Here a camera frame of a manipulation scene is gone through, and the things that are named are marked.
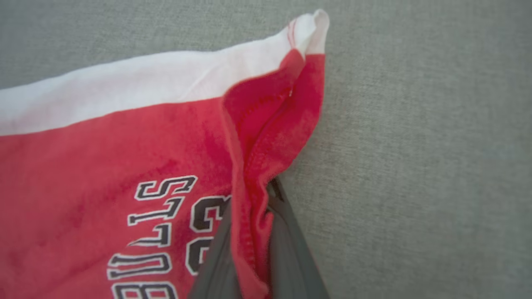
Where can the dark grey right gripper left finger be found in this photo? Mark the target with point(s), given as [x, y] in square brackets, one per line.
[218, 274]

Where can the grey fabric sofa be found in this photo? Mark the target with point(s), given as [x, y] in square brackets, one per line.
[415, 166]

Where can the red shorts with white waistband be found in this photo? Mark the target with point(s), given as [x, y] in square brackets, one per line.
[83, 166]

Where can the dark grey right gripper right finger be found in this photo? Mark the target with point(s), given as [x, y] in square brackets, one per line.
[293, 261]

